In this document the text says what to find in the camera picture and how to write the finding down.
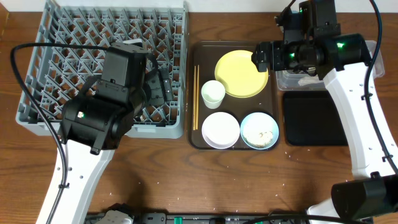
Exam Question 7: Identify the dark brown serving tray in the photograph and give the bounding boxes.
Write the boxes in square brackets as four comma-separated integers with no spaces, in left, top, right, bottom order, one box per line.
[188,41,279,150]

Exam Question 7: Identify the light blue bowl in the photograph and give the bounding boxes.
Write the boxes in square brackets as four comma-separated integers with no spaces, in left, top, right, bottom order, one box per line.
[240,112,280,151]

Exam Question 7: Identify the clear plastic bin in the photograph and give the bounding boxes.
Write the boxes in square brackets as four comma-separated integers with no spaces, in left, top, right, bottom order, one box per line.
[275,51,385,91]

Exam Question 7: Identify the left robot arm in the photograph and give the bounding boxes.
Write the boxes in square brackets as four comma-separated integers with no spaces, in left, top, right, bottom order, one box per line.
[37,68,172,223]

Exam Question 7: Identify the grey plastic dish rack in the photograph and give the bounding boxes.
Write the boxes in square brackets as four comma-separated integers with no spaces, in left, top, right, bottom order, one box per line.
[16,1,188,139]

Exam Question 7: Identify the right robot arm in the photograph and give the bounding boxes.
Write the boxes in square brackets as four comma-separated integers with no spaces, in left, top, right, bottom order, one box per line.
[251,34,397,223]

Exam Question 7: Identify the yellow round plate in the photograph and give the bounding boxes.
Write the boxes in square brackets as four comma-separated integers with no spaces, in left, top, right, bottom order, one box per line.
[215,50,269,98]

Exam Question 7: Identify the pale green plastic cup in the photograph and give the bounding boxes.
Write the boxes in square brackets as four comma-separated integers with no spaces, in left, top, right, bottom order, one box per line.
[201,80,226,109]

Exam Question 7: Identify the rice leftovers pile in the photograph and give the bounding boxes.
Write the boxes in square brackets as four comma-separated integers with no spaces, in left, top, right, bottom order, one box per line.
[243,131,274,148]

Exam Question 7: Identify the black rectangular tray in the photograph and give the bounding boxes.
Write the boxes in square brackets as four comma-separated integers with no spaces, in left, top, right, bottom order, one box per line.
[282,91,348,146]

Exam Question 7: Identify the white pink shallow bowl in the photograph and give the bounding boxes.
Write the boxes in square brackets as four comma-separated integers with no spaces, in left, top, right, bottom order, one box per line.
[201,112,240,149]

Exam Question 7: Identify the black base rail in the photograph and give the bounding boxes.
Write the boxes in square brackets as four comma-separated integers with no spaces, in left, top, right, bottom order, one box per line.
[85,203,312,224]

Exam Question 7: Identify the white napkin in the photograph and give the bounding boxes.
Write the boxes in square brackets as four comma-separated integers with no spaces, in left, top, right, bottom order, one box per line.
[298,76,323,86]

